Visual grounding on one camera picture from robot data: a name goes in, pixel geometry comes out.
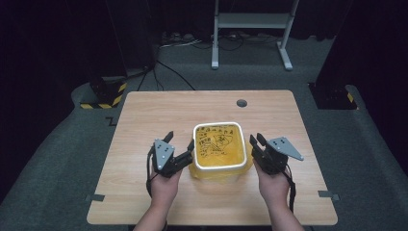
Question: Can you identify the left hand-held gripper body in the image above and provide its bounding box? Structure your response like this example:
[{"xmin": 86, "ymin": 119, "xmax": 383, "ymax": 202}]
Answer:
[{"xmin": 150, "ymin": 138, "xmax": 188, "ymax": 178}]

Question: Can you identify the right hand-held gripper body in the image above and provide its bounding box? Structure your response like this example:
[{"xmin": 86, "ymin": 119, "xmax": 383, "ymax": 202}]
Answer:
[{"xmin": 251, "ymin": 137, "xmax": 305, "ymax": 176}]

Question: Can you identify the yellow plastic bag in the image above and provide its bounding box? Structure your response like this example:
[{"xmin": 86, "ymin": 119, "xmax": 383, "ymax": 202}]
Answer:
[{"xmin": 188, "ymin": 124, "xmax": 255, "ymax": 185}]

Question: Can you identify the person's right hand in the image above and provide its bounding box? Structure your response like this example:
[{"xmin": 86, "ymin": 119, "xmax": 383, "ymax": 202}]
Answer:
[{"xmin": 254, "ymin": 161, "xmax": 292, "ymax": 210}]

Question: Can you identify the grey tape piece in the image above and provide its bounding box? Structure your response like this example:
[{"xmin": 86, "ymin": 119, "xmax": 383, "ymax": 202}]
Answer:
[
  {"xmin": 318, "ymin": 190, "xmax": 341, "ymax": 202},
  {"xmin": 85, "ymin": 193, "xmax": 106, "ymax": 203}
]

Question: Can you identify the black stand base yellow mark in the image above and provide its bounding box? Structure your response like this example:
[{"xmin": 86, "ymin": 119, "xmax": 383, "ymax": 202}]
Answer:
[{"xmin": 307, "ymin": 82, "xmax": 359, "ymax": 111}]

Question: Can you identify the black yellow striped stand base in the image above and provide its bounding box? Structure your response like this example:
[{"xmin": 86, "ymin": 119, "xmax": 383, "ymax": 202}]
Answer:
[{"xmin": 79, "ymin": 76, "xmax": 128, "ymax": 110}]

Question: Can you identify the power strip with plugs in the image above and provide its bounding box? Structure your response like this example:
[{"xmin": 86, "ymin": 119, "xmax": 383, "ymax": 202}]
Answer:
[{"xmin": 159, "ymin": 31, "xmax": 204, "ymax": 50}]

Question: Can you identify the white metal stand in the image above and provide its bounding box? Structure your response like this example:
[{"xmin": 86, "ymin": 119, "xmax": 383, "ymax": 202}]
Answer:
[{"xmin": 211, "ymin": 0, "xmax": 300, "ymax": 71}]

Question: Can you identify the black curtain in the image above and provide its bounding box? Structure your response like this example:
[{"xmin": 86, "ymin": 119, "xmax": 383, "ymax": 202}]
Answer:
[
  {"xmin": 316, "ymin": 0, "xmax": 408, "ymax": 174},
  {"xmin": 0, "ymin": 0, "xmax": 158, "ymax": 200}
]

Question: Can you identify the black left gripper strap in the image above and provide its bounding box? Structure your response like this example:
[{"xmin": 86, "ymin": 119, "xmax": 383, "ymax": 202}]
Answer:
[{"xmin": 145, "ymin": 145, "xmax": 157, "ymax": 199}]

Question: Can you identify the black gripper strap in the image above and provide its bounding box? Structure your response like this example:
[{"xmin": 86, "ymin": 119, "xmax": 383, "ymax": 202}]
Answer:
[
  {"xmin": 283, "ymin": 163, "xmax": 297, "ymax": 215},
  {"xmin": 145, "ymin": 145, "xmax": 157, "ymax": 199}
]

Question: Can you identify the black right gripper strap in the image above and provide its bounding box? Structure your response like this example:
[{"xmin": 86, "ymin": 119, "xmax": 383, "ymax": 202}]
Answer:
[{"xmin": 283, "ymin": 163, "xmax": 297, "ymax": 215}]

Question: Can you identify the black floor cable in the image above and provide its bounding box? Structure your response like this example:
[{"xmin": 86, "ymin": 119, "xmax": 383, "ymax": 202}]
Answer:
[{"xmin": 137, "ymin": 60, "xmax": 196, "ymax": 92}]

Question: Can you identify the tangle of black cables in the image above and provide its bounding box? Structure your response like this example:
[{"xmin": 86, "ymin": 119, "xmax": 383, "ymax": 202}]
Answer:
[{"xmin": 191, "ymin": 31, "xmax": 281, "ymax": 52}]

